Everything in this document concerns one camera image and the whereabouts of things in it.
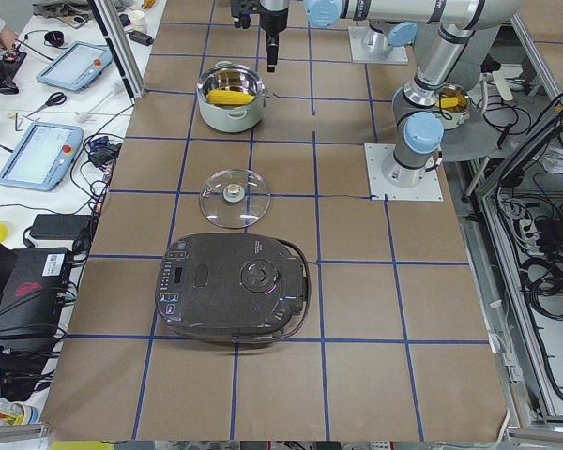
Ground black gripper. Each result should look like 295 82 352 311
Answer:
260 0 289 73

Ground black scissors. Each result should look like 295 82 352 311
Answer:
28 91 68 116

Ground pale green electric pot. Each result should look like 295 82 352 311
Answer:
196 61 266 133

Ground black laptop with red logo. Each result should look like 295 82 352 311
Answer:
0 243 72 338

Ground black power adapter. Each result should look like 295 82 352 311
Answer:
29 214 90 240

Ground aluminium frame post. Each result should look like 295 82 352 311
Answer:
88 0 145 101

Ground yellow corn cob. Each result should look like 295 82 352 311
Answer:
205 89 255 107

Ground teach pendant far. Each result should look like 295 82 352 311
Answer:
36 41 113 91

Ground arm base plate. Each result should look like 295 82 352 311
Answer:
364 143 443 202
348 26 408 65

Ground white purple cup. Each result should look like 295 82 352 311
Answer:
128 10 147 34

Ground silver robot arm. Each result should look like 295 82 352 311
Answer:
303 1 523 84
382 23 499 188

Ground steel bowl on tray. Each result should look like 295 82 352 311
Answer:
433 84 470 130

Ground teach pendant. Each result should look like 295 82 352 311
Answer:
0 121 84 191
36 41 113 91

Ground teach pendant near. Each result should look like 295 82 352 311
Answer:
0 121 84 191

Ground glass lid with gold knob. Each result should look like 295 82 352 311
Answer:
199 169 271 229

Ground dark brown rice cooker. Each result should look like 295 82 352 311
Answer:
155 233 312 344

